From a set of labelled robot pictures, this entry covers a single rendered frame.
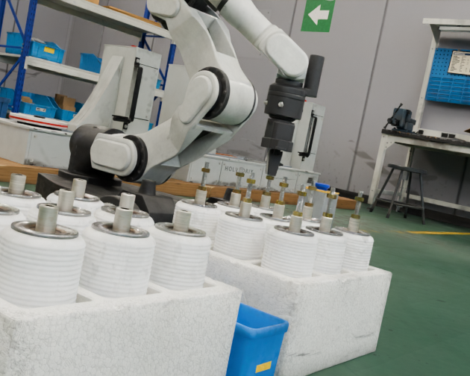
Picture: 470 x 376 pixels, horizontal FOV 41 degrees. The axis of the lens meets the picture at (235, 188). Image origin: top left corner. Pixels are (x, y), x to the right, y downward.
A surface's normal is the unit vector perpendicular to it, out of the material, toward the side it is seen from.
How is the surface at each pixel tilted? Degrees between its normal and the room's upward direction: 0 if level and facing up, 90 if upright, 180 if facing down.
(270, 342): 92
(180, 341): 90
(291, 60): 90
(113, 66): 69
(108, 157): 90
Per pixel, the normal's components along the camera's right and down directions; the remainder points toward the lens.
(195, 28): -0.48, 0.34
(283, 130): 0.18, 0.11
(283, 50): -0.04, 0.07
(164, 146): -0.63, -0.07
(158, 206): 0.67, -0.54
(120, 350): 0.79, 0.20
